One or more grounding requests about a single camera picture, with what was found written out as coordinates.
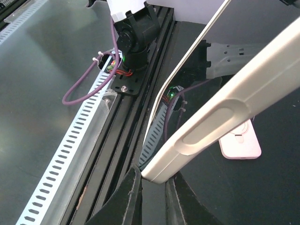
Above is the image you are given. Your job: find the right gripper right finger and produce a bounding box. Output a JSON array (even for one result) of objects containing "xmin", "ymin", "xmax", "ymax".
[{"xmin": 165, "ymin": 173, "xmax": 222, "ymax": 225}]

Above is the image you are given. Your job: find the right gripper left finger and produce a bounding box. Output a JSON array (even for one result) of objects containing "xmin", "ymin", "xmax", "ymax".
[{"xmin": 86, "ymin": 166, "xmax": 143, "ymax": 225}]

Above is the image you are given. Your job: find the beige cased phone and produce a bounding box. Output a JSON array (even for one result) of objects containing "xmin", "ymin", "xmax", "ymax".
[{"xmin": 138, "ymin": 0, "xmax": 300, "ymax": 186}]

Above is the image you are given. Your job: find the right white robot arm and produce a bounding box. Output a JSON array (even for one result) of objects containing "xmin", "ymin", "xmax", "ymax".
[{"xmin": 87, "ymin": 1, "xmax": 219, "ymax": 225}]

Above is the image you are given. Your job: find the pink cased phone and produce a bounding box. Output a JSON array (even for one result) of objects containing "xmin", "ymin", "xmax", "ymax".
[{"xmin": 219, "ymin": 120, "xmax": 262, "ymax": 160}]

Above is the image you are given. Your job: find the small circuit board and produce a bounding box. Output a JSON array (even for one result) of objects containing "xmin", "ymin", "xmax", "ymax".
[{"xmin": 162, "ymin": 86, "xmax": 181, "ymax": 104}]

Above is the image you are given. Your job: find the black aluminium front rail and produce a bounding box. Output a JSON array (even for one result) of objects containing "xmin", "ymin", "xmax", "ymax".
[{"xmin": 61, "ymin": 6, "xmax": 175, "ymax": 225}]

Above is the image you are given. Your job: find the light blue slotted cable duct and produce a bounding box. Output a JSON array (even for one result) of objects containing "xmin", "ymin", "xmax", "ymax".
[{"xmin": 15, "ymin": 48, "xmax": 125, "ymax": 225}]

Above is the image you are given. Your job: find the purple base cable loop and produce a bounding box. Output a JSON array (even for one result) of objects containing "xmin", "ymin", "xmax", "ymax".
[{"xmin": 163, "ymin": 79, "xmax": 211, "ymax": 141}]

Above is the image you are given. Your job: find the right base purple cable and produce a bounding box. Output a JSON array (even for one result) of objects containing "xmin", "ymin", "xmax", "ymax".
[{"xmin": 62, "ymin": 16, "xmax": 122, "ymax": 105}]

